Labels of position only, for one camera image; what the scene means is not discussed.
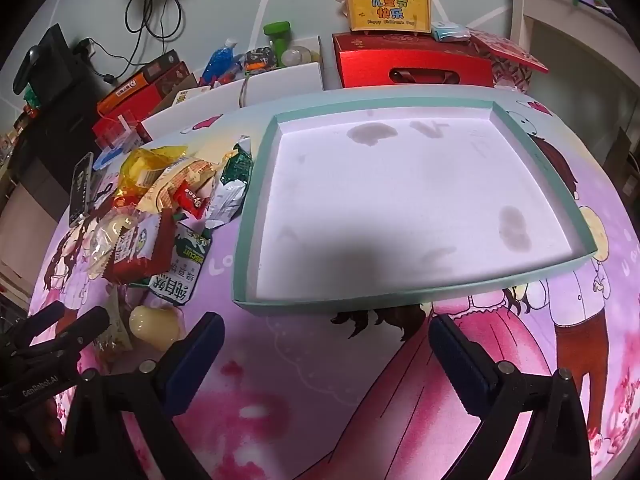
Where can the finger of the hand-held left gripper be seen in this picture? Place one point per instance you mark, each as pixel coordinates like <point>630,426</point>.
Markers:
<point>82,330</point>
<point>40,322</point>

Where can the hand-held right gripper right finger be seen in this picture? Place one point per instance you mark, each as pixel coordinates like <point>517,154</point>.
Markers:
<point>460,380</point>

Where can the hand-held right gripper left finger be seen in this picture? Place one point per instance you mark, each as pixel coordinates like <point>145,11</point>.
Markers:
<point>185,380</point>

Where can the yellow jelly cup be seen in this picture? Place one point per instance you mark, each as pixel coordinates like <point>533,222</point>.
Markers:
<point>152,327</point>

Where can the red and white biscuit packet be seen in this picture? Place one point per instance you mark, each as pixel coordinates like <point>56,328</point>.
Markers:
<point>142,250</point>

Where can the green and white biscuit packet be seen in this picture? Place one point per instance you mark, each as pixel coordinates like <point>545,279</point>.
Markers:
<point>182,265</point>

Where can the beige orange-print snack packet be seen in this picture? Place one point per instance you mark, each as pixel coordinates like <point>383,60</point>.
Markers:
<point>170,180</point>

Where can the teal shallow cardboard box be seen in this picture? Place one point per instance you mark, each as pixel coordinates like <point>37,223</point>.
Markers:
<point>400,200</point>

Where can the smartphone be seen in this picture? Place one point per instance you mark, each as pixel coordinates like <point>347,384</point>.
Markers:
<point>81,190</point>

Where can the blue and white carton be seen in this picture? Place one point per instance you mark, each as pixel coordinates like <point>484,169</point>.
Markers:
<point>105,161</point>

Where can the silver snack packet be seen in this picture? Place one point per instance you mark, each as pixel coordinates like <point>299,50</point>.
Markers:
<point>225,205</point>

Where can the black cabinet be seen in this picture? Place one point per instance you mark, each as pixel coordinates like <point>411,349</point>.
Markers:
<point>45,130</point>

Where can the clear plastic box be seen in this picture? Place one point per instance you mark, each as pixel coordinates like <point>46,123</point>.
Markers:
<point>114,127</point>

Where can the orange and black box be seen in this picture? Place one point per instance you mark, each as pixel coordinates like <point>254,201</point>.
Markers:
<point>135,85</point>

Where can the yellow card game box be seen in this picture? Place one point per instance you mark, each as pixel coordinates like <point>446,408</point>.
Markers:
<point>190,95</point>

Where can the dark red box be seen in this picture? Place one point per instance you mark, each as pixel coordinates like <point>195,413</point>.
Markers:
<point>170,85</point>

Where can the black stand device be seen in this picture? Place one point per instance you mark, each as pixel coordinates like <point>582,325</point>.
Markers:
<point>47,57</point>

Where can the brown cardboard box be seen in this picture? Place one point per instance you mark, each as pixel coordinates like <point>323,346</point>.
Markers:
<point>627,160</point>

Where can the blue bead bottle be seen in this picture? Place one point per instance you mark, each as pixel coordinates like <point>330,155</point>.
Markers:
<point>219,62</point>

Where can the white cardboard box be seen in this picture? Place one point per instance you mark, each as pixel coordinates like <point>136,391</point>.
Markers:
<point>280,80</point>

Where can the black patterned round case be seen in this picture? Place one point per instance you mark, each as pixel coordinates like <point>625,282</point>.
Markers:
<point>260,57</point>

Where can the red gift box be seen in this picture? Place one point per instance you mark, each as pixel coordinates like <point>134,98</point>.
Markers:
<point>400,57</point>

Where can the red patterned box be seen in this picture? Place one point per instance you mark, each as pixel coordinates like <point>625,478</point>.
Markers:
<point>505,52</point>

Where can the light blue tissue pack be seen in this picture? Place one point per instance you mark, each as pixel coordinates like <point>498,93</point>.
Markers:
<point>450,31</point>

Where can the green dumbbell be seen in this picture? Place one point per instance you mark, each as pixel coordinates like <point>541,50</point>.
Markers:
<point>276,35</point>

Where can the white shelf unit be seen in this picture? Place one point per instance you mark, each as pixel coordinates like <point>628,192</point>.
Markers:
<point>522,15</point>

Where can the wall socket with plug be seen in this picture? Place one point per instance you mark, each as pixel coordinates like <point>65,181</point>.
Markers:
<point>85,47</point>

